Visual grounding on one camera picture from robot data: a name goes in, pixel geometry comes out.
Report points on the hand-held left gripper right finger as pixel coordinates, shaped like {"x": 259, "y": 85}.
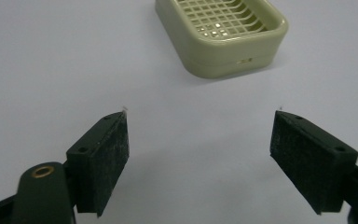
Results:
{"x": 310, "y": 161}

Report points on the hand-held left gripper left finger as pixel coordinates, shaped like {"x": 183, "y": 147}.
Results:
{"x": 101, "y": 168}

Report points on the pale green soap dish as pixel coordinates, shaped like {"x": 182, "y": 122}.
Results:
{"x": 227, "y": 49}

